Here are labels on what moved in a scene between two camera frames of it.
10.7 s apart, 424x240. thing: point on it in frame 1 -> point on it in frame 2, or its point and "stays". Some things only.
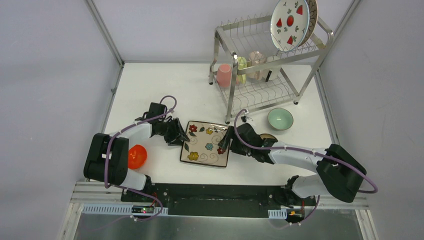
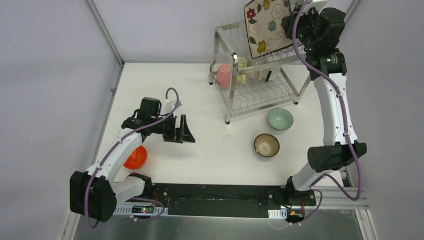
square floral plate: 203,148 -> 265,27
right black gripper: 224,142 -> 289,22
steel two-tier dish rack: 250,69 stays
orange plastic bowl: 137,156 stays
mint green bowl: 280,118 stays
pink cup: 224,75 stays
